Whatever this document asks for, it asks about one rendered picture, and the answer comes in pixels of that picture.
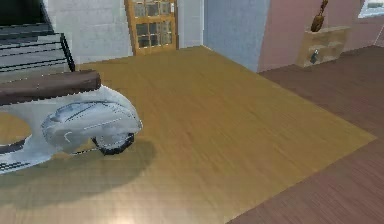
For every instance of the wooden glazed room door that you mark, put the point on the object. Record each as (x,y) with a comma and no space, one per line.
(152,25)

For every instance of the white motor scooter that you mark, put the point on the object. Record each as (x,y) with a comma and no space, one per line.
(83,120)

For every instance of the light wooden cabinet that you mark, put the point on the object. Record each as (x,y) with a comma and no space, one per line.
(321,45)

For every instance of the white framed window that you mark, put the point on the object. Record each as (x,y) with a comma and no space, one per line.
(371,8)

